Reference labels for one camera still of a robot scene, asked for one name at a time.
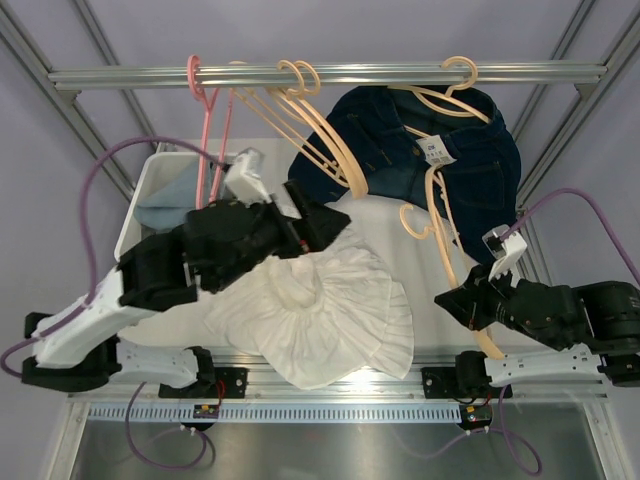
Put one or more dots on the white plastic basket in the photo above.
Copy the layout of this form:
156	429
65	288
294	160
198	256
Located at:
157	172

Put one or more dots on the white pleated skirt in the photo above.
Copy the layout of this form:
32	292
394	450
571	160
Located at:
343	299

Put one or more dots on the dark navy skirt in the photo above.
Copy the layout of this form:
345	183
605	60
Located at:
381	127

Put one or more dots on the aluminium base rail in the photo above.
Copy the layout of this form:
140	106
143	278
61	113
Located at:
300	380

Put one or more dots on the aluminium hanging rail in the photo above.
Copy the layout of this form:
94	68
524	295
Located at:
337	74

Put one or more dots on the light blue denim skirt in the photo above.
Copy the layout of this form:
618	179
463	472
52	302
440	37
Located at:
166	208

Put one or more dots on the white slotted cable duct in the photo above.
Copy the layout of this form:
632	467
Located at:
280	413

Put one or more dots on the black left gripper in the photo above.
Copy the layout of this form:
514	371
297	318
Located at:
317	228

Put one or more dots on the aluminium frame strut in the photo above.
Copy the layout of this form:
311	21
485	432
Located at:
605	33
32	61

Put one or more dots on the aluminium frame strut right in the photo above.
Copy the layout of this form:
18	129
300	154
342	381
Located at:
605	33

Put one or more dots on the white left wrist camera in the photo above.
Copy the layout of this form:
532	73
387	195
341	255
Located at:
243	178

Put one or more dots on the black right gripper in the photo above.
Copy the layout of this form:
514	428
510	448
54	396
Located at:
467	301

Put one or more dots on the aluminium frame strut left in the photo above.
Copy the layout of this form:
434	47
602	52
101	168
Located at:
32	61

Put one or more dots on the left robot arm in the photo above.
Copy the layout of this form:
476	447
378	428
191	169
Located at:
80	349

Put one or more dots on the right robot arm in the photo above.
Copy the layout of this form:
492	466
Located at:
592	330

